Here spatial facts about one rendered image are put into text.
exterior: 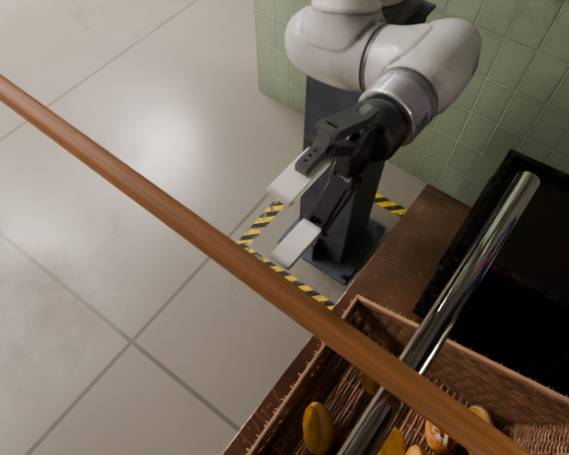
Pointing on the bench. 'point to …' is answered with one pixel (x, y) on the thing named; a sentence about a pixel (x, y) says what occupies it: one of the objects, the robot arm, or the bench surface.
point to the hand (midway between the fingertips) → (284, 227)
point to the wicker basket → (467, 362)
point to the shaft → (264, 279)
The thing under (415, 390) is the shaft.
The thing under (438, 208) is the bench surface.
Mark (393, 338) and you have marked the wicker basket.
